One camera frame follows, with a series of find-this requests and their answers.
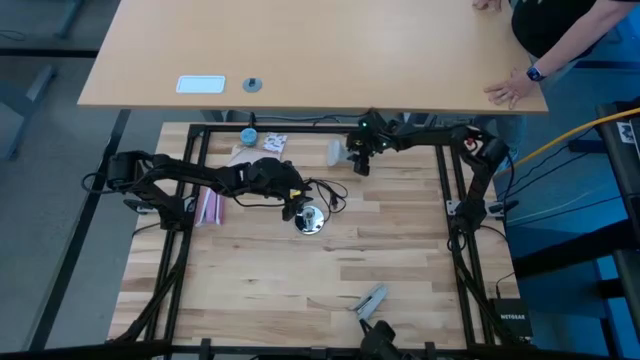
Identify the looped black cable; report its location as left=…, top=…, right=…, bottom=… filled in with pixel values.
left=81, top=169, right=114, bottom=196

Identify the person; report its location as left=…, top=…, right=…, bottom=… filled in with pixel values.
left=472, top=0, right=640, bottom=161

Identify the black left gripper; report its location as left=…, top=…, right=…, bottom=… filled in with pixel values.
left=247, top=157, right=315, bottom=222

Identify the pink and white box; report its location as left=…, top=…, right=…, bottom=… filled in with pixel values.
left=193, top=185, right=227, bottom=229

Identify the pale grey clip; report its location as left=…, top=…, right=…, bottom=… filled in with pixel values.
left=349, top=283, right=390, bottom=321

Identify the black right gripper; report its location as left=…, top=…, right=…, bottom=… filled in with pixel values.
left=346, top=112, right=396, bottom=177

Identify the white printed card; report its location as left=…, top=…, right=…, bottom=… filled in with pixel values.
left=262, top=131, right=290, bottom=154

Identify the light brown wooden desk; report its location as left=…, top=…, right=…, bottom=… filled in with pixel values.
left=77, top=0, right=549, bottom=114

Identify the chrome lamp socket base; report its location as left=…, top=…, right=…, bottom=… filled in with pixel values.
left=293, top=204, right=326, bottom=236

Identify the black lamp power cord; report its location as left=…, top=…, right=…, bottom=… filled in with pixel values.
left=299, top=177, right=350, bottom=216

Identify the thin black cable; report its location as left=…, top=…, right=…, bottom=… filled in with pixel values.
left=252, top=113, right=361, bottom=126

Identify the brown cardboard sheet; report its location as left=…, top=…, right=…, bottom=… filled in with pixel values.
left=227, top=144, right=281, bottom=169

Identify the black network switch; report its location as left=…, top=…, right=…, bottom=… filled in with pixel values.
left=492, top=298, right=534, bottom=341

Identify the yellow cable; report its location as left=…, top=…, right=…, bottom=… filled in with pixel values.
left=509, top=106, right=640, bottom=169

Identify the black metal table frame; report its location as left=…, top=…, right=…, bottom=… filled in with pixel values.
left=107, top=112, right=531, bottom=360

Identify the black device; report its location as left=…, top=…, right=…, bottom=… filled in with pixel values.
left=358, top=319, right=406, bottom=360

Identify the black floor rail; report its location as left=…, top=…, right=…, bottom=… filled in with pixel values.
left=27, top=109, right=132, bottom=351

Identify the grey furniture foot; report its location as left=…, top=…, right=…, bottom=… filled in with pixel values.
left=0, top=64, right=59, bottom=164

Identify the white sticker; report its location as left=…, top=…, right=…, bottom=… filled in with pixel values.
left=616, top=121, right=637, bottom=145

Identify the white rectangular desk plate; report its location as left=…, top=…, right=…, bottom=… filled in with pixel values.
left=175, top=74, right=227, bottom=95

